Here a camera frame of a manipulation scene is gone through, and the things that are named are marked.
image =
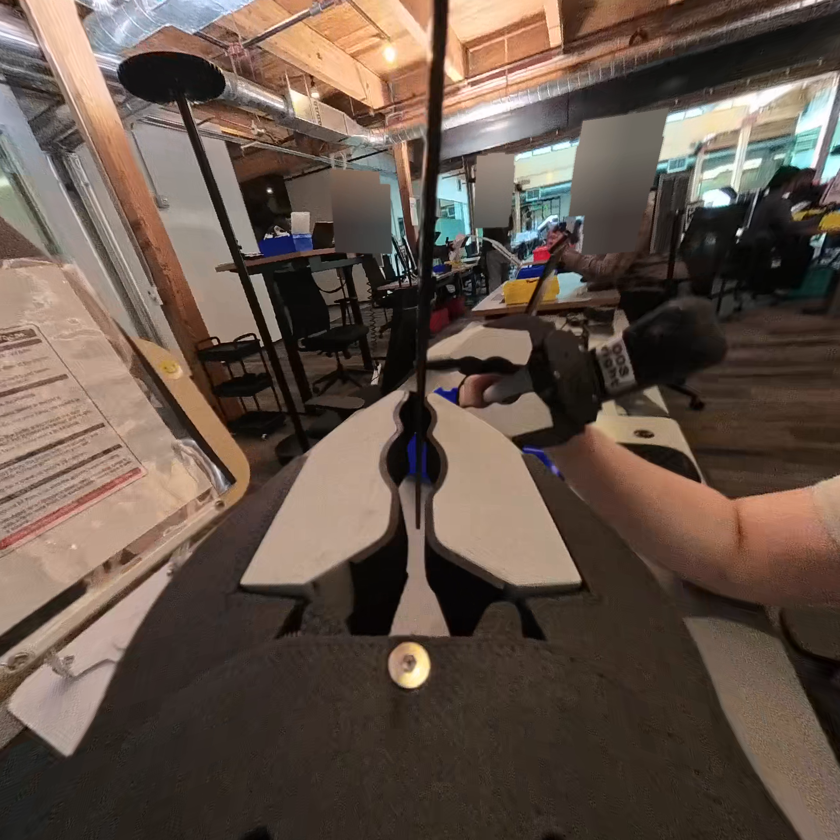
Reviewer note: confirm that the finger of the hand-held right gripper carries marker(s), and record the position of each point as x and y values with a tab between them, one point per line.
485	341
531	417

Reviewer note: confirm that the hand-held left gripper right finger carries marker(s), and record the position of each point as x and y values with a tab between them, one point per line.
505	512

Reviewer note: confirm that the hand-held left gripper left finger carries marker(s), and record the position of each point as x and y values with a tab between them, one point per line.
328	505

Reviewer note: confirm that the blue plastic bin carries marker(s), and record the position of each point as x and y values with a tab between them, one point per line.
528	270
279	246
420	459

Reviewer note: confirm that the black plate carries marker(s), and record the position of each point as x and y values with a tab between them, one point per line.
432	197

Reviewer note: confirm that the person's right forearm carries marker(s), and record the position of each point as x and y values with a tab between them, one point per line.
689	525

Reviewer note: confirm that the grey desk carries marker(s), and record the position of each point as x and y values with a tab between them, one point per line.
754	722

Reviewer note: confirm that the person's right hand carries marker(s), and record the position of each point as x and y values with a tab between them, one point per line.
472	390

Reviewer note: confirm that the yellow plastic bin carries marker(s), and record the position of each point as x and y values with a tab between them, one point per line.
525	292

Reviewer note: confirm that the long work table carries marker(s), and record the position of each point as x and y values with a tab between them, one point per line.
571	298

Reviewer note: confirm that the black wrist rest pad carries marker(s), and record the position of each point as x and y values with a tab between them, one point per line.
663	463

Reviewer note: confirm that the black utility cart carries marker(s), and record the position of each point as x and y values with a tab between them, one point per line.
236	384

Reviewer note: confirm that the black office chair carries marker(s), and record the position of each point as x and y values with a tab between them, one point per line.
308	308

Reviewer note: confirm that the yellow smiley sticker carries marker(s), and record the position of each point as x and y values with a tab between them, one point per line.
172	367

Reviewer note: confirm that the high wooden-top table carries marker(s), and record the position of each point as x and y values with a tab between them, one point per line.
289	260

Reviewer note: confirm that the instruction sheet in clear holder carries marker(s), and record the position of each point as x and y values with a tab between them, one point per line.
65	426

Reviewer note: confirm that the round ceiling lamp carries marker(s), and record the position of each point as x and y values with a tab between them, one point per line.
389	52

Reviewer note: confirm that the white stand base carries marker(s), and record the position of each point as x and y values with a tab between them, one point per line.
59	702

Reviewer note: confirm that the black floor lamp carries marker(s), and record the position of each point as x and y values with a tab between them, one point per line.
170	75

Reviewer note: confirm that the large silver air duct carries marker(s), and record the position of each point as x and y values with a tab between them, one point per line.
256	98

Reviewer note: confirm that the wooden post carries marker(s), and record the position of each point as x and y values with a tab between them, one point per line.
131	197

